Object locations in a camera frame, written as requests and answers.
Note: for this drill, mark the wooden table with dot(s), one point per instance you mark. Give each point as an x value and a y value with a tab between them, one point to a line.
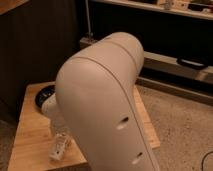
30	140

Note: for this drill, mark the wooden wall shelf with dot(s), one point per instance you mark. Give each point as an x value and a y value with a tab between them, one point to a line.
177	7

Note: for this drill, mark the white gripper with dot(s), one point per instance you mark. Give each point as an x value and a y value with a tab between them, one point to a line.
58	126

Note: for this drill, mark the white plastic bottle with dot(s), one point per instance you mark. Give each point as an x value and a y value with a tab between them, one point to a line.
59	146

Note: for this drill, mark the black object on beam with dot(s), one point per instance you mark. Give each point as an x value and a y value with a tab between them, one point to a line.
191	64

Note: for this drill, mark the black ceramic bowl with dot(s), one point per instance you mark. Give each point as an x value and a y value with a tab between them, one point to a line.
44	94

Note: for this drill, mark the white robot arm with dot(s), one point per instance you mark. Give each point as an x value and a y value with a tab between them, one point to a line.
94	99

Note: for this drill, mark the metal pole stand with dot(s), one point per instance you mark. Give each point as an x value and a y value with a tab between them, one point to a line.
90	34

